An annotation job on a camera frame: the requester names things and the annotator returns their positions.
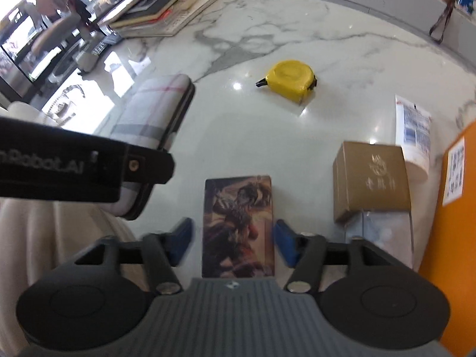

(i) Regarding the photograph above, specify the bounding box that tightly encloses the clear plastic box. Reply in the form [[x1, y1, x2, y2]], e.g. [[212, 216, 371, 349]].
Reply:
[[344, 210, 414, 269]]

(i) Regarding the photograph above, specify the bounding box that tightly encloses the gold cardboard box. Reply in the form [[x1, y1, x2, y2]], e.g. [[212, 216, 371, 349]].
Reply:
[[332, 141, 412, 224]]

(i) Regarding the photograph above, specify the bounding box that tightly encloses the beige cloth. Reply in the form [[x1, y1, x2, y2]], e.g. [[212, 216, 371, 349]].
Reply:
[[0, 196, 139, 345]]

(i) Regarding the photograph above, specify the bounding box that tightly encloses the brown flask with strap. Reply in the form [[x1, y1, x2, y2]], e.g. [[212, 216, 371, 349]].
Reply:
[[429, 0, 457, 44]]

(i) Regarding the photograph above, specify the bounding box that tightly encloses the grey remote control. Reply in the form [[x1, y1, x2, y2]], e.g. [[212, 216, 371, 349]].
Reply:
[[91, 33, 123, 55]]

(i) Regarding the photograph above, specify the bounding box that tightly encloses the pale thin book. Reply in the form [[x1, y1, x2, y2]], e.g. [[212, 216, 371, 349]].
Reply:
[[97, 0, 157, 25]]

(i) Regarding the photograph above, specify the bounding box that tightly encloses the white lotion tube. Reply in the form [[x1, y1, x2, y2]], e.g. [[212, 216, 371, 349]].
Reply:
[[394, 94, 433, 183]]

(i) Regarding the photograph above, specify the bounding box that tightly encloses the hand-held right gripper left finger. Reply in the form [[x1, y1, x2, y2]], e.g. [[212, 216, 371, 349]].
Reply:
[[74, 217, 196, 295]]

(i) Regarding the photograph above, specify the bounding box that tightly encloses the illustrated card box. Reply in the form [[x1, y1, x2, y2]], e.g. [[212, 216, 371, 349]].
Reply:
[[201, 174, 276, 279]]

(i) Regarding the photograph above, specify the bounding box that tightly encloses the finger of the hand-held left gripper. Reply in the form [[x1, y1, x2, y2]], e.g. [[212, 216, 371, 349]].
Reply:
[[120, 143, 176, 186]]

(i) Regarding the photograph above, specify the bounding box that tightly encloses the plaid glasses case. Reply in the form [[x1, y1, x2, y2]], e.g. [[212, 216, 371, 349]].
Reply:
[[93, 74, 196, 221]]

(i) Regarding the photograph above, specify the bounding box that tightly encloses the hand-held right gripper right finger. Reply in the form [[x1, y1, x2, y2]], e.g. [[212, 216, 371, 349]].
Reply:
[[273, 220, 389, 294]]

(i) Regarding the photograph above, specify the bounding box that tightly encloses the orange cardboard box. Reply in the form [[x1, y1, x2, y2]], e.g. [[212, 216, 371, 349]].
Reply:
[[416, 120, 476, 357]]

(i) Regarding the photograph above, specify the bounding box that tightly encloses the yellow tape measure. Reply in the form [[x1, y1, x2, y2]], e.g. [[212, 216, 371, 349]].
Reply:
[[255, 60, 318, 105]]

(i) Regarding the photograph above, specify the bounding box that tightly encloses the stack of books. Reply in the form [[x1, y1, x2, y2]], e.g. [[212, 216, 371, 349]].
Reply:
[[122, 0, 224, 38]]

